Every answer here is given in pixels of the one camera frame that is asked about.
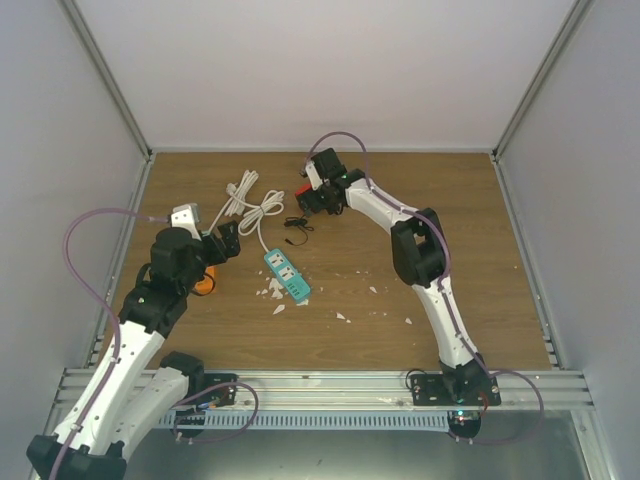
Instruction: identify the red cube adapter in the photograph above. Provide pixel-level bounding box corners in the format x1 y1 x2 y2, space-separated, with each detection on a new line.
295 184 314 201

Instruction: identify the orange power strip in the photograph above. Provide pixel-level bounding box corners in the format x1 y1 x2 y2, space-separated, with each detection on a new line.
192 266 217 296

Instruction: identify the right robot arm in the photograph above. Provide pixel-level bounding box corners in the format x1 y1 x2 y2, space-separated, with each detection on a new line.
296 148 493 405

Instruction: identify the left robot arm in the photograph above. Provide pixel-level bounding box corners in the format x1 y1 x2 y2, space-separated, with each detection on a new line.
26 215 240 479

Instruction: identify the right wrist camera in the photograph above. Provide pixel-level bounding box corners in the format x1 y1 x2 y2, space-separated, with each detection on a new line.
300 160 324 191

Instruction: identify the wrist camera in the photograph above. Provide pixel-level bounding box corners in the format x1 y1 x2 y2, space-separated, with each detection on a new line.
169 203 201 241
300 160 324 191

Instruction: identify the white orange strip cord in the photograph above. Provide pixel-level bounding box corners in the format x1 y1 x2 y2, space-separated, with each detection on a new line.
207 169 260 234

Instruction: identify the black adapter cable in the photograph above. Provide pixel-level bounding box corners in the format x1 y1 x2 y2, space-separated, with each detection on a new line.
283 212 316 247

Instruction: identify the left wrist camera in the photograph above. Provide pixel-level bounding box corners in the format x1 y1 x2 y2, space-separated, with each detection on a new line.
169 203 201 241

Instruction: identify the white teal strip cord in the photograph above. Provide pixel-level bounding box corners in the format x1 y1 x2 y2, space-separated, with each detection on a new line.
237 188 286 254

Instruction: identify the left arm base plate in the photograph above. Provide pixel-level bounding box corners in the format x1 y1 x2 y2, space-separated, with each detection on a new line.
194 373 239 410

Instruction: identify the aluminium front rail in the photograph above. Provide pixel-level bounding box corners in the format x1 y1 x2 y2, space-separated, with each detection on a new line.
236 370 594 411

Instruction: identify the slotted cable duct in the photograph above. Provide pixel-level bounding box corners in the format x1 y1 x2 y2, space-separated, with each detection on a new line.
178 410 449 433

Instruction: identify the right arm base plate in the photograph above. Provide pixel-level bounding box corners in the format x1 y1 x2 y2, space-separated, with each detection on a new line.
405 369 502 407

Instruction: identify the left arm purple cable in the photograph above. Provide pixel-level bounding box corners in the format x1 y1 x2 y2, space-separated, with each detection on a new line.
47 208 166 480

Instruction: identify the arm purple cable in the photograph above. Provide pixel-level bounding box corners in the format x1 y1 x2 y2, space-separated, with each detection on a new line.
47 208 166 480
302 131 545 445

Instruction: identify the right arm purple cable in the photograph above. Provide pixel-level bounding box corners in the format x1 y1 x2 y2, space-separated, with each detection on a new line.
302 131 545 445

